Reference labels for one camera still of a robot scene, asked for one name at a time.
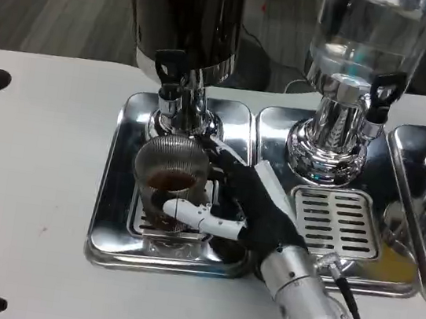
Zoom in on clear ribbed glass cup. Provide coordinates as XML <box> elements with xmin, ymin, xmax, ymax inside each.
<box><xmin>124</xmin><ymin>132</ymin><xmax>216</xmax><ymax>242</ymax></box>

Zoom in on steel tray under water dispenser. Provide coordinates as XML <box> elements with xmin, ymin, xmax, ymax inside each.
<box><xmin>235</xmin><ymin>103</ymin><xmax>426</xmax><ymax>303</ymax></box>

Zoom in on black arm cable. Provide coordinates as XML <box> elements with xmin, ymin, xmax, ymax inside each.
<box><xmin>307</xmin><ymin>251</ymin><xmax>385</xmax><ymax>319</ymax></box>

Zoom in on dark coffee drink dispenser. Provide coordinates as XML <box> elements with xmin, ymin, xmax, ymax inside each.
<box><xmin>104</xmin><ymin>0</ymin><xmax>247</xmax><ymax>158</ymax></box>

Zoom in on black water dispenser tap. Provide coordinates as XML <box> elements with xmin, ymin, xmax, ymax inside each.
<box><xmin>362</xmin><ymin>68</ymin><xmax>408</xmax><ymax>141</ymax></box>

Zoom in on slotted steel drip grid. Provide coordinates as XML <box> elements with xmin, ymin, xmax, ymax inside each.
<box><xmin>125</xmin><ymin>167</ymin><xmax>222</xmax><ymax>248</ymax></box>
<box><xmin>282</xmin><ymin>181</ymin><xmax>390</xmax><ymax>266</ymax></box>

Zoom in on black coffee dispenser tap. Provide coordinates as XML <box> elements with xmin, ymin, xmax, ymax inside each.
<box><xmin>146</xmin><ymin>47</ymin><xmax>192</xmax><ymax>119</ymax></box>

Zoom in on clear water drink dispenser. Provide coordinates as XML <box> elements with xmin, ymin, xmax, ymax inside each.
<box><xmin>281</xmin><ymin>0</ymin><xmax>426</xmax><ymax>199</ymax></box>

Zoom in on steel tray cut by frame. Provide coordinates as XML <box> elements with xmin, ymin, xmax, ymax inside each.
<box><xmin>365</xmin><ymin>120</ymin><xmax>426</xmax><ymax>310</ymax></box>

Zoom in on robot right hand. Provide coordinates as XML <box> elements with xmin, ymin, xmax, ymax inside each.
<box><xmin>144</xmin><ymin>127</ymin><xmax>323</xmax><ymax>267</ymax></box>

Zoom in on steel tray under coffee dispenser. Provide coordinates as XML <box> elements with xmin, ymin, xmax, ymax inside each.
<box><xmin>82</xmin><ymin>83</ymin><xmax>273</xmax><ymax>288</ymax></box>

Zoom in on dark round floor base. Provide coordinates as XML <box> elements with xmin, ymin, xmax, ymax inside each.
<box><xmin>229</xmin><ymin>43</ymin><xmax>274</xmax><ymax>94</ymax></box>

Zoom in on black floor cable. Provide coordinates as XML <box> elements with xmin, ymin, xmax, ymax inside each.
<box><xmin>238</xmin><ymin>25</ymin><xmax>280</xmax><ymax>54</ymax></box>

